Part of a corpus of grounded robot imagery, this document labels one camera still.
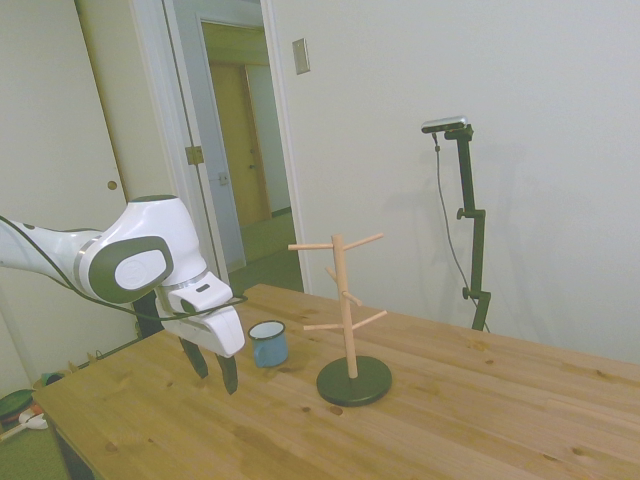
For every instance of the black camera stand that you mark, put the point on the black camera stand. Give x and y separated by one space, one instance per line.
467 175

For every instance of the white open door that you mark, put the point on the white open door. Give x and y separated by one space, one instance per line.
140 100

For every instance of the white floor item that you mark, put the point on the white floor item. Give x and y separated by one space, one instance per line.
36 422

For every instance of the wooden mug tree black base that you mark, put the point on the wooden mug tree black base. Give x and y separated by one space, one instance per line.
355 387

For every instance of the wooden hallway door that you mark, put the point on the wooden hallway door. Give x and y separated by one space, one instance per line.
235 150

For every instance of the brass door hinge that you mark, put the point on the brass door hinge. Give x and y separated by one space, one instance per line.
194 155

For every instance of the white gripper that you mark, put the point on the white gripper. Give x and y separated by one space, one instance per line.
220 332

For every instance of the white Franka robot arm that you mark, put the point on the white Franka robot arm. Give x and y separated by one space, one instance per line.
150 225

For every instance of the grey exterior camera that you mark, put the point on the grey exterior camera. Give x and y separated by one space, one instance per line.
445 124

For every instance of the metal wall switch plate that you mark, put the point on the metal wall switch plate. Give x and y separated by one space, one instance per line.
301 56

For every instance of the round brass door knob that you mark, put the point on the round brass door knob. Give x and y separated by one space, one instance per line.
113 185

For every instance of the blue enamel mug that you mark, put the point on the blue enamel mug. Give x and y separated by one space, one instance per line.
272 350

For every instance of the green round floor item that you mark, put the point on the green round floor item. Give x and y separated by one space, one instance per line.
15 402

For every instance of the white door frame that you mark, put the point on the white door frame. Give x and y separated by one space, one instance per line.
280 150

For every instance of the black cabinet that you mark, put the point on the black cabinet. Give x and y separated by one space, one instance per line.
147 327

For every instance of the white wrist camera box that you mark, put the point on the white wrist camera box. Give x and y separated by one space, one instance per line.
200 295

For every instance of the metal door latch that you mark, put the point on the metal door latch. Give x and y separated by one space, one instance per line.
222 178

